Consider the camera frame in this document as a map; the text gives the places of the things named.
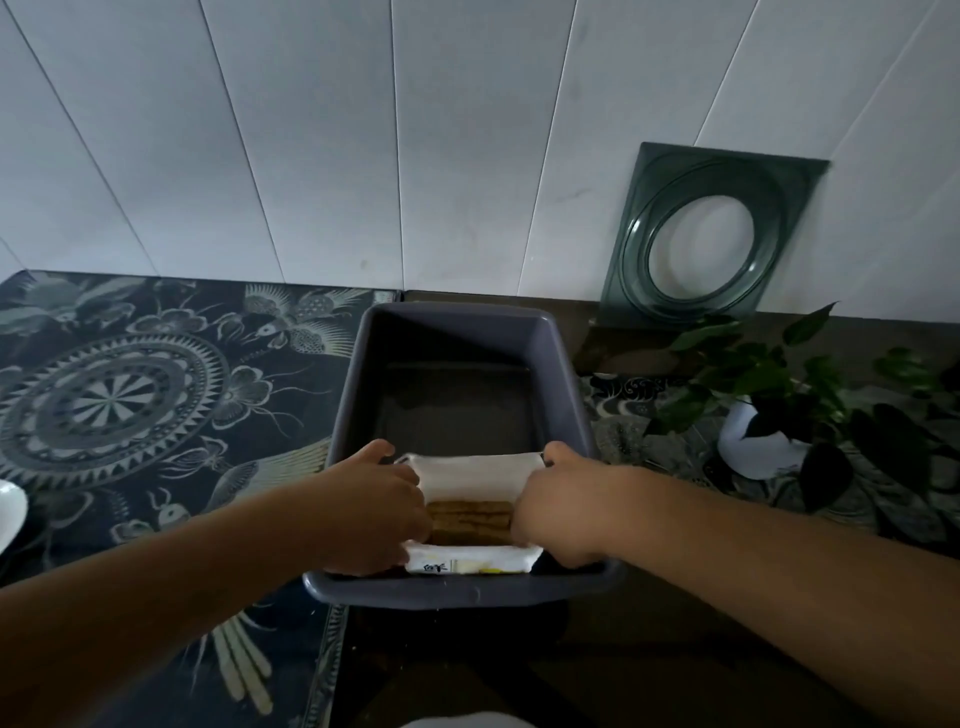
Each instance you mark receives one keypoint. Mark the green potted plant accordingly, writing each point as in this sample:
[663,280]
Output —
[810,382]

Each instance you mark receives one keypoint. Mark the white plant pot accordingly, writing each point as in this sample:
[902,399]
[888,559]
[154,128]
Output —
[754,450]

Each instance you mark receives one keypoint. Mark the white biscuit packet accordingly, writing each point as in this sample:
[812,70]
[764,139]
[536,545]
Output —
[475,474]

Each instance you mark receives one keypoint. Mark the green square plastic frame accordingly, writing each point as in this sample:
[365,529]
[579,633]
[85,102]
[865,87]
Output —
[709,236]

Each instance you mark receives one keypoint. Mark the dark patterned tablecloth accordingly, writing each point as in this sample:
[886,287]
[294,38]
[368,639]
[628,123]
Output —
[135,390]

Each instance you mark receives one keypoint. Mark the brown biscuits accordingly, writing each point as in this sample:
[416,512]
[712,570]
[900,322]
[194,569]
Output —
[469,519]

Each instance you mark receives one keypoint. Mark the person's left forearm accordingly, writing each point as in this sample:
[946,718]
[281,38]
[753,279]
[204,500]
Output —
[150,600]

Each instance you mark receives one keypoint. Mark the person's right thumb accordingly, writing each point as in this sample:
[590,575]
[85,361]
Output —
[561,453]

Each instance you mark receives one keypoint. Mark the grey plastic tub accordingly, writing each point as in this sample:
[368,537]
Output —
[457,390]

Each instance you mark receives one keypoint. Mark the person's left hand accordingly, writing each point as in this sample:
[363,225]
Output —
[360,510]

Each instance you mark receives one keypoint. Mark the person's right forearm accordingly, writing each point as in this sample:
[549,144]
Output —
[787,577]

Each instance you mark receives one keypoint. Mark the person's left thumb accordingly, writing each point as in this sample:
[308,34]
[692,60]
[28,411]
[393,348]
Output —
[373,451]

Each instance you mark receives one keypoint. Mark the person's right hand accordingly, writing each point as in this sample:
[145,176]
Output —
[562,510]

